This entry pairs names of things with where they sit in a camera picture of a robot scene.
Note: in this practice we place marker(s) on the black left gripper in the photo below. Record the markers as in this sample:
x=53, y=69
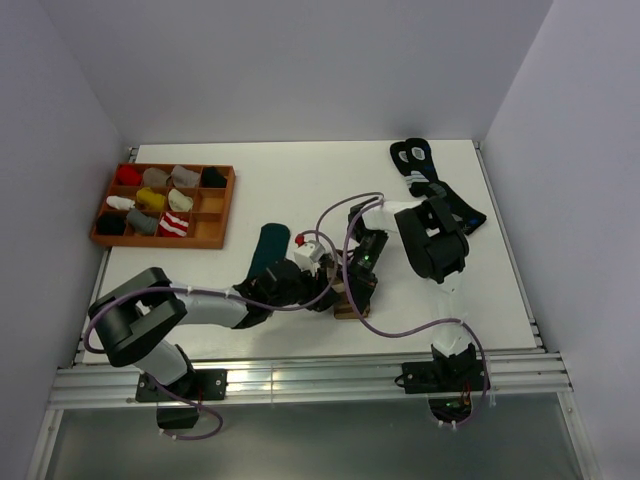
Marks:
x=316, y=286

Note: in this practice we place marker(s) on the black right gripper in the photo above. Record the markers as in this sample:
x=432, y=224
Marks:
x=362, y=285

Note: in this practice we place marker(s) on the brown striped sock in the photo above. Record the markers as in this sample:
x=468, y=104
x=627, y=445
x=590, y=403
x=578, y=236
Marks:
x=345, y=300

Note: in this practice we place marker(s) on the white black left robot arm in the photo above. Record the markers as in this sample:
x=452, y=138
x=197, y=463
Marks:
x=133, y=320

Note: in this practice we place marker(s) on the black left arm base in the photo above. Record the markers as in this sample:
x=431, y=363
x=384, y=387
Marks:
x=182, y=404

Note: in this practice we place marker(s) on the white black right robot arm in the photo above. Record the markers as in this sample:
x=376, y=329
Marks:
x=436, y=250

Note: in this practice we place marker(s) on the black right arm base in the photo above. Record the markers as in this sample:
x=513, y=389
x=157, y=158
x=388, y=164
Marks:
x=457, y=377

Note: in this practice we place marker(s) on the dark green reindeer sock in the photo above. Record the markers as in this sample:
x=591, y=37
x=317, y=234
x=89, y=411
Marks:
x=271, y=247

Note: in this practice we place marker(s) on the black sports sock, left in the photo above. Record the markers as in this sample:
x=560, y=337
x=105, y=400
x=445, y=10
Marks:
x=413, y=159

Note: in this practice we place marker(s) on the black sports sock, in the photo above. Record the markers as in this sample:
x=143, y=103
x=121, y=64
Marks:
x=467, y=218
x=413, y=159

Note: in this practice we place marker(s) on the black sports sock, right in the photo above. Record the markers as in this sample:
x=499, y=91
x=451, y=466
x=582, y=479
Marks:
x=467, y=218

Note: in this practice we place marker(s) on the rolled red white striped sock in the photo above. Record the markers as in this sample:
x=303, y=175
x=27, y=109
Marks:
x=172, y=226

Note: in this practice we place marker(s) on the rolled black sock, top row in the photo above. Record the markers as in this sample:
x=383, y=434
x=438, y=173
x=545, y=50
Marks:
x=212, y=178

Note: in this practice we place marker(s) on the rolled black sock, row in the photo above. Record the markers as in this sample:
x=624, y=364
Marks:
x=212, y=178
x=110, y=225

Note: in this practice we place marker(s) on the rolled cream sock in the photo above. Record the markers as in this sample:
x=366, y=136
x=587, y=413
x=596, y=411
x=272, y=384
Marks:
x=179, y=202

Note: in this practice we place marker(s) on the wooden compartment tray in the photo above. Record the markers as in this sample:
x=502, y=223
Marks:
x=208, y=218

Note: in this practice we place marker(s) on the rolled light grey sock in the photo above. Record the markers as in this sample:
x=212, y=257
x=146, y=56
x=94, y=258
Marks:
x=185, y=178

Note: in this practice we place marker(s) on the rolled dark grey sock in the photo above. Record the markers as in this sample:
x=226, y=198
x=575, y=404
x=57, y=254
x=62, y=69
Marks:
x=142, y=223

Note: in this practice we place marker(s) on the rolled yellow sock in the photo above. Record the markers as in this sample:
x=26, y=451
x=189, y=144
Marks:
x=150, y=199

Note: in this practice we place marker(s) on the rolled beige grey sock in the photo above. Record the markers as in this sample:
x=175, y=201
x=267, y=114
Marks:
x=155, y=177

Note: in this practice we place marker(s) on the rolled black sock, bottom row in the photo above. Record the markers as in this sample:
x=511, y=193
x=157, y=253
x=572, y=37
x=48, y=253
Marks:
x=110, y=225

